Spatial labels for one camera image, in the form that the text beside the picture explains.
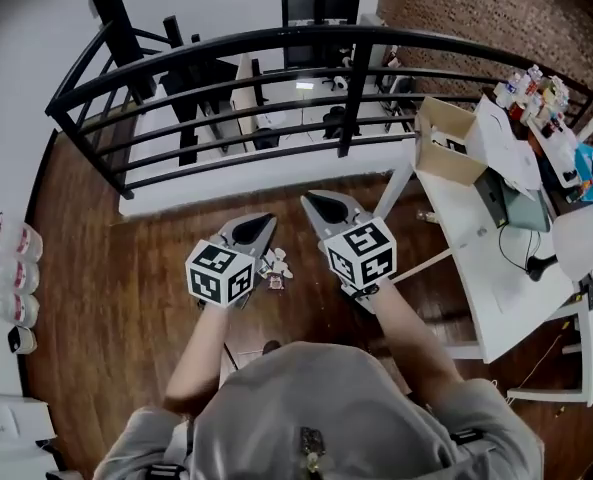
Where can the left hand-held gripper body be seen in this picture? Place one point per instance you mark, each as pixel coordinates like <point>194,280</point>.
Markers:
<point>218,275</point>

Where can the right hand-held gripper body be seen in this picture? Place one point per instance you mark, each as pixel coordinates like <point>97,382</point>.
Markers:
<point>361,253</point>

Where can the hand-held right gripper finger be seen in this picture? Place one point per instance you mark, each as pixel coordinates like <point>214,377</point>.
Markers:
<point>318,228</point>
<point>353,213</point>

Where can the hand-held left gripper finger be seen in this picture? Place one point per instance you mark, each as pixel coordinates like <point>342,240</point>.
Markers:
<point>236,228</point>
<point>266,243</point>

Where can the white paper scraps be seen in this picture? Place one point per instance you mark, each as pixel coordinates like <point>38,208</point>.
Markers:
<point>285,268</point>

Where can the small pink wrapper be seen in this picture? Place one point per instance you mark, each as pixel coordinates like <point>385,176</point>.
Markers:
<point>275,284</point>

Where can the white broom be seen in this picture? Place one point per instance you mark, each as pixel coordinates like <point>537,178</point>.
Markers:
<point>421,266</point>

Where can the person's left forearm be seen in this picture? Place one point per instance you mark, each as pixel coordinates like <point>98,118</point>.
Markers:
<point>196,363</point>

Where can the person's right forearm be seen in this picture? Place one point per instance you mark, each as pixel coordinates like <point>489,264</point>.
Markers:
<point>411,338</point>

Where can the person's left shoe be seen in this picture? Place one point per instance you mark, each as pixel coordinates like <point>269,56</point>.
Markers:
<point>272,347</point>

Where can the black office chair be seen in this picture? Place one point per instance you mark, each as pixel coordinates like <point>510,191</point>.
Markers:
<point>341,120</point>

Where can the cardboard box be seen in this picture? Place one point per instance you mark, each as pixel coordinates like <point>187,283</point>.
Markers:
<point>446,163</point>

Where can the black metal railing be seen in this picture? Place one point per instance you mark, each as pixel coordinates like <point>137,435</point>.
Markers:
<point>353,98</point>

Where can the black staircase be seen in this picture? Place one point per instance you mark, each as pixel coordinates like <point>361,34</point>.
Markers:
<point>196,83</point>

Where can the person's grey shirt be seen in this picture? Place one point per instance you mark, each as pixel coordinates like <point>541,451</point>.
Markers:
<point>316,398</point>

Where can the pile of white papers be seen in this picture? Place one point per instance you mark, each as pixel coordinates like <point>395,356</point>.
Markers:
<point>501,153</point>

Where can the dark grey case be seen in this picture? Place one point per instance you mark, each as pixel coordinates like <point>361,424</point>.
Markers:
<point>526,213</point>

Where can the metal badge pendant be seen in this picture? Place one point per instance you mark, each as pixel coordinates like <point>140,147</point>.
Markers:
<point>312,443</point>

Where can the group of small bottles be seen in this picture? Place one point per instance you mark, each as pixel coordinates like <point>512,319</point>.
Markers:
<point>526,93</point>

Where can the white desk lamp black base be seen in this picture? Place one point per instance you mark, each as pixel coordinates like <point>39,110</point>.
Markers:
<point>583,240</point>

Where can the black pillar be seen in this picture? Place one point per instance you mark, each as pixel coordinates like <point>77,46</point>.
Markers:
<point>118,28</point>

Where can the white cabinet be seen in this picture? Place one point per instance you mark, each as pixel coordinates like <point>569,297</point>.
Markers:
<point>31,455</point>

